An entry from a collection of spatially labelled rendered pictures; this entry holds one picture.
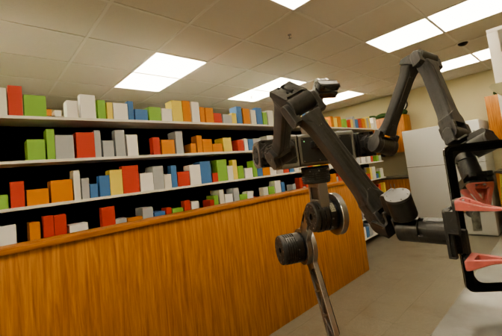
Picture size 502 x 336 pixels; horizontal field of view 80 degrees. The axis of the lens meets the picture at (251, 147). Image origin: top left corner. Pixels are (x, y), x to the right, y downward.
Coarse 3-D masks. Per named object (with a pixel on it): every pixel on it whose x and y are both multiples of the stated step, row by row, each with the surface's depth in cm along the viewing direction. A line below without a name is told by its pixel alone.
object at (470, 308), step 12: (456, 300) 87; (468, 300) 86; (480, 300) 86; (492, 300) 85; (456, 312) 81; (468, 312) 80; (480, 312) 80; (492, 312) 79; (444, 324) 76; (456, 324) 75; (468, 324) 75; (480, 324) 74; (492, 324) 74
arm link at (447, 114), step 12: (420, 60) 115; (432, 60) 115; (420, 72) 117; (432, 72) 111; (432, 84) 110; (444, 84) 108; (432, 96) 109; (444, 96) 104; (444, 108) 102; (456, 108) 102; (444, 120) 100; (456, 120) 98; (456, 132) 95; (468, 132) 96
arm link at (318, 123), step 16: (288, 112) 82; (320, 112) 82; (304, 128) 85; (320, 128) 81; (320, 144) 82; (336, 144) 80; (336, 160) 79; (352, 160) 79; (352, 176) 78; (352, 192) 81; (368, 192) 77; (368, 208) 76; (384, 224) 74
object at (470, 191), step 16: (464, 160) 83; (480, 160) 82; (496, 160) 81; (464, 176) 83; (480, 176) 82; (496, 176) 81; (464, 192) 82; (480, 192) 82; (496, 192) 81; (496, 224) 80; (480, 240) 81; (496, 240) 80; (480, 272) 80; (496, 272) 80
